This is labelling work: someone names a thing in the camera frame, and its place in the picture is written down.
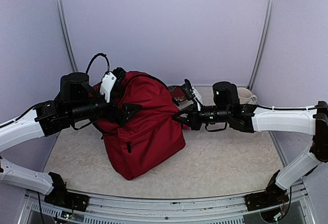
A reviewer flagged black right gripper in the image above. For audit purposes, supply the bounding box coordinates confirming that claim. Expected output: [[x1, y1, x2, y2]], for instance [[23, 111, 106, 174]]
[[172, 101, 231, 130]]

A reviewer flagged red student backpack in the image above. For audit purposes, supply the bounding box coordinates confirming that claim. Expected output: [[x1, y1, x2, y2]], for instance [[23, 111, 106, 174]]
[[94, 71, 186, 180]]

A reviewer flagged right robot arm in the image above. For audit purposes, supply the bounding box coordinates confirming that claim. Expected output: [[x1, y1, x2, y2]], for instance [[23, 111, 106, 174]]
[[173, 79, 327, 206]]

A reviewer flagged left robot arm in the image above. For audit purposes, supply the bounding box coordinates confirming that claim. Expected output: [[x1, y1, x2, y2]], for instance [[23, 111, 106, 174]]
[[1, 68, 127, 206]]

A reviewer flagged white ceramic mug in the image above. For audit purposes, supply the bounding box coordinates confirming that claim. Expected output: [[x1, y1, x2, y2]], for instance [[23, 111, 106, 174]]
[[237, 88, 257, 105]]

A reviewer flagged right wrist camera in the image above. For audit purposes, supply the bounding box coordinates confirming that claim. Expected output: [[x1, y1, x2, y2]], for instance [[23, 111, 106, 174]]
[[181, 79, 203, 111]]

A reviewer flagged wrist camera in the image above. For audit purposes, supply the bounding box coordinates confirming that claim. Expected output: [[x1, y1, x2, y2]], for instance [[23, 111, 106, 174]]
[[85, 53, 127, 103], [181, 79, 203, 111]]

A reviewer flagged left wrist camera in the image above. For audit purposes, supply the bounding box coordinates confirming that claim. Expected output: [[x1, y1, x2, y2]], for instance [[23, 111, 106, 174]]
[[85, 53, 127, 103]]

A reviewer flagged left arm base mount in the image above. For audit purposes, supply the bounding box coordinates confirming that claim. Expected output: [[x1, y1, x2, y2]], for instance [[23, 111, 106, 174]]
[[44, 172, 90, 212]]

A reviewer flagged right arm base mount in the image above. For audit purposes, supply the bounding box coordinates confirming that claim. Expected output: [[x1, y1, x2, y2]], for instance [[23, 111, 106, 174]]
[[244, 170, 290, 211]]

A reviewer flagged aluminium front rail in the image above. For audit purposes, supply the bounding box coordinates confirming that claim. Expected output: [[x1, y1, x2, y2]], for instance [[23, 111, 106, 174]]
[[17, 180, 318, 224]]

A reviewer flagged left aluminium frame post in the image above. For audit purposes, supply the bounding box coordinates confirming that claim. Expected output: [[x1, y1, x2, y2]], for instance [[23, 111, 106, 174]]
[[55, 0, 78, 72]]

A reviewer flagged aluminium frame post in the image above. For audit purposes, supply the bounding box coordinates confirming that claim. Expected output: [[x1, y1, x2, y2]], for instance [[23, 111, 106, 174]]
[[55, 0, 78, 72], [248, 0, 275, 90]]

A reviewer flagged right aluminium frame post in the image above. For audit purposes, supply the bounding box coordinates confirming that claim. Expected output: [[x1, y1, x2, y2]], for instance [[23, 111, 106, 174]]
[[248, 0, 275, 90]]

